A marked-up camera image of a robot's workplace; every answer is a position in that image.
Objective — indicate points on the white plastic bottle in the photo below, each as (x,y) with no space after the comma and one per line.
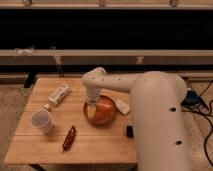
(57,96)

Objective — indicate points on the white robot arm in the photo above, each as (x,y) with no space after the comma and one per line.
(155,102)

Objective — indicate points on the dark red snack packet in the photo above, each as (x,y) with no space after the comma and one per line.
(69,139)

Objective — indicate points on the white paper cup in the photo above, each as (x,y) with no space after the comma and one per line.
(41,120)

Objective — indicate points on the blue object on floor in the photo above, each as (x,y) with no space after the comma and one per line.
(191,99)

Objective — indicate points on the black rectangular device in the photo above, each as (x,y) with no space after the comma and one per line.
(129,131)

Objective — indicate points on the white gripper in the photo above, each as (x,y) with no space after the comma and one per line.
(91,108)

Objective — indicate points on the wooden table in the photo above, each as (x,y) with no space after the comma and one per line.
(92,145)

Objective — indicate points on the orange ceramic bowl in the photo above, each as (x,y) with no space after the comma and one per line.
(105,111)

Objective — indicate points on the small white packet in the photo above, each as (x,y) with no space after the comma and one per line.
(122,107)

